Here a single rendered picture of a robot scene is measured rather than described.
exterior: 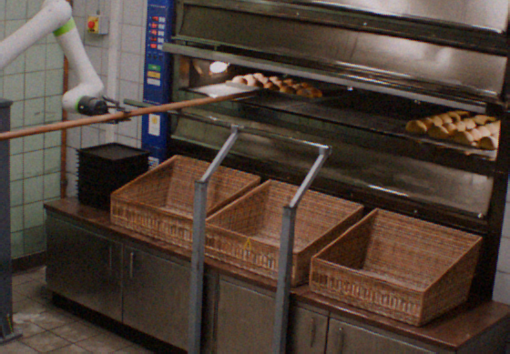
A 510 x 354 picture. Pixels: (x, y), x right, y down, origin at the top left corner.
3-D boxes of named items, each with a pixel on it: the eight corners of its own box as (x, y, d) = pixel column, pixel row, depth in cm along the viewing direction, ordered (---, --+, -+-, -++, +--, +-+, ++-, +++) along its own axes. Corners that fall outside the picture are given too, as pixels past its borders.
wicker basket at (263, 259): (266, 232, 500) (270, 177, 493) (361, 262, 465) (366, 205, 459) (197, 254, 464) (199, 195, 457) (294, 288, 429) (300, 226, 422)
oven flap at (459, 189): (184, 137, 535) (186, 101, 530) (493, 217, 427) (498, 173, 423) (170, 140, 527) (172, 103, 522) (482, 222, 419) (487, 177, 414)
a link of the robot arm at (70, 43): (49, 38, 468) (63, 35, 460) (66, 26, 475) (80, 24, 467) (81, 105, 481) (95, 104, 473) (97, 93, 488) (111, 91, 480)
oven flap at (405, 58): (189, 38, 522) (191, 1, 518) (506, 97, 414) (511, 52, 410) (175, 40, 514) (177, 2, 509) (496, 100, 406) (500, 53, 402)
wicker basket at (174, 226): (174, 205, 536) (177, 153, 529) (260, 230, 503) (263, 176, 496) (107, 223, 498) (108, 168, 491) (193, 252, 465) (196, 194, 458)
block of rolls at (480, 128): (463, 116, 507) (464, 105, 505) (546, 134, 478) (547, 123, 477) (401, 131, 461) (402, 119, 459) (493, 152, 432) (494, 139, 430)
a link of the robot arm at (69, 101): (60, 116, 474) (54, 96, 468) (78, 102, 482) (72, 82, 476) (79, 121, 466) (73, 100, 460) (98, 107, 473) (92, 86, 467)
